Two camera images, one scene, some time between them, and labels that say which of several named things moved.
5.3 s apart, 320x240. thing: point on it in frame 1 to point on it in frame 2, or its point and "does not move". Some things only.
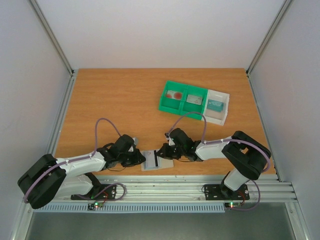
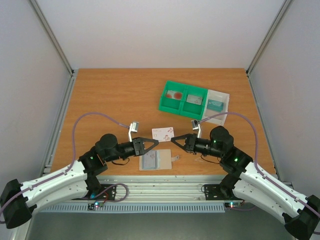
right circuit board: x=232 y=204 does not move
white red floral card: x=149 y=155 to x=163 y=134
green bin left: x=173 y=97 does not move
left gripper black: x=138 y=159 to x=138 y=144
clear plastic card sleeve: x=149 y=161 does not move
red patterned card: x=175 y=95 does not move
